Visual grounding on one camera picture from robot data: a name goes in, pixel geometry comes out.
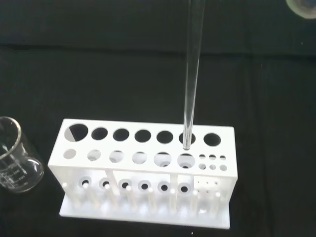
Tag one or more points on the clear glass beaker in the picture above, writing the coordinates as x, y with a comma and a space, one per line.
29, 170

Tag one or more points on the white test tube rack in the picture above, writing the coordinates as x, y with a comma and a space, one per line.
81, 145

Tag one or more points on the black bench cloth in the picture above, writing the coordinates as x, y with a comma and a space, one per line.
98, 74

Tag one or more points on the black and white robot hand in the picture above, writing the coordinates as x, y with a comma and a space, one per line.
300, 7

